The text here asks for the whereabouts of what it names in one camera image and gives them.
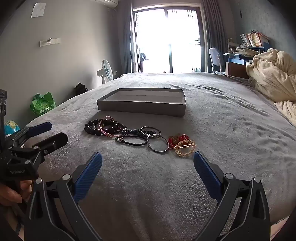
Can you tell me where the red bead bracelet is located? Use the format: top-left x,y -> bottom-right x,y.
168,133 -> 189,150

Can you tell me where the black cord bracelet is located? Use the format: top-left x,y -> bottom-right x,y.
115,135 -> 149,146

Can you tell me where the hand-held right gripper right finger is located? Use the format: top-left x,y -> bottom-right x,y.
193,151 -> 271,241

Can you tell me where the white standing fan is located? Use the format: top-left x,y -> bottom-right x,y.
96,59 -> 113,84

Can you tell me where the green plastic bag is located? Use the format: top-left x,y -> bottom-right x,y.
29,92 -> 57,117

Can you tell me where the blue and brown desk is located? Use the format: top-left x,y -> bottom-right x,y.
223,52 -> 255,79

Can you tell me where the cream fleece blanket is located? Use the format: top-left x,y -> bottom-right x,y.
245,48 -> 296,128

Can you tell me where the globe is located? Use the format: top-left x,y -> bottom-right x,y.
4,120 -> 20,136

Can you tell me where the grey cardboard box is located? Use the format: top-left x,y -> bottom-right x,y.
96,88 -> 187,117

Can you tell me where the gold ring bracelet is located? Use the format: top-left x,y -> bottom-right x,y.
175,139 -> 196,158

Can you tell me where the blue chair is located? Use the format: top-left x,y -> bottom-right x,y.
209,47 -> 226,75

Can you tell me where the stack of papers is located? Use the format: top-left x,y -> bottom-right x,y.
235,47 -> 261,56

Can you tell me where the black bag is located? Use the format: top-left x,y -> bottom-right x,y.
74,82 -> 88,96

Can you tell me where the black crystal bead bracelet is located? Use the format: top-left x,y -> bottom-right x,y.
120,128 -> 158,138

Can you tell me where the large black bead bracelet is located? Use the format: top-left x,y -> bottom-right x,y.
84,119 -> 105,136

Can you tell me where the white paper sheet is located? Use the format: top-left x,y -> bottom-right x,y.
31,2 -> 48,18

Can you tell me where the person's left hand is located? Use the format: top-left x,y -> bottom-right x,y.
0,179 -> 33,207

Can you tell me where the dark purple bead bracelet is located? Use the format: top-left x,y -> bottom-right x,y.
102,120 -> 123,135

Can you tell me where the grey curtain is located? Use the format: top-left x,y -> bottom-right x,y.
116,0 -> 139,77
201,0 -> 228,73

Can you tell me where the white wall hook rack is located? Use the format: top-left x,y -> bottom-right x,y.
39,37 -> 62,48

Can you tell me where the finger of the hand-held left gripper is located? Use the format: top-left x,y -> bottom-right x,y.
10,133 -> 69,168
5,122 -> 53,149

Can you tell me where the glass sliding door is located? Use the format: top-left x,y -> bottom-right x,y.
132,6 -> 208,74

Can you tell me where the thin grey metal bangle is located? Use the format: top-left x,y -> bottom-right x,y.
146,134 -> 169,153

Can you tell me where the white air conditioner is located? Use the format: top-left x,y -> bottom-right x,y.
89,0 -> 118,7

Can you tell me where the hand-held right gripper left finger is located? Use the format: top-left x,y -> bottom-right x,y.
24,152 -> 103,241

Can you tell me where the row of books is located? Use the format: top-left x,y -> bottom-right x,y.
240,32 -> 270,48

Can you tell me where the pink cord bracelet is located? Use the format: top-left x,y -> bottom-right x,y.
98,115 -> 121,138

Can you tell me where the thick silver bangle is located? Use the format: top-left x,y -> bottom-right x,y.
140,126 -> 161,139

